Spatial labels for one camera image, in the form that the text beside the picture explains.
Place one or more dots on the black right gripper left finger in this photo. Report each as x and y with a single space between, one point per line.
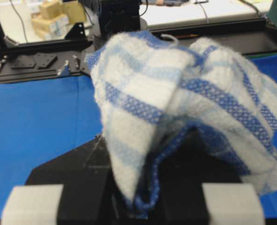
76 188

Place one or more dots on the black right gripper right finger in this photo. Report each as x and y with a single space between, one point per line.
198 189

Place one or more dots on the white blue striped towel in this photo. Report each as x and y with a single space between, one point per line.
152 93

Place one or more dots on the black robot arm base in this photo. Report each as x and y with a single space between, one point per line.
115 16

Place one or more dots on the blue table cloth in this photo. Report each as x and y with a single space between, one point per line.
40 120

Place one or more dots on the cardboard boxes stack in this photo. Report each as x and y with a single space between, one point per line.
52 19

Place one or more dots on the white background desk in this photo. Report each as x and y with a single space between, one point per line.
191 14

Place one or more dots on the black aluminium frame rail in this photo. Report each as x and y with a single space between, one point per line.
61 58

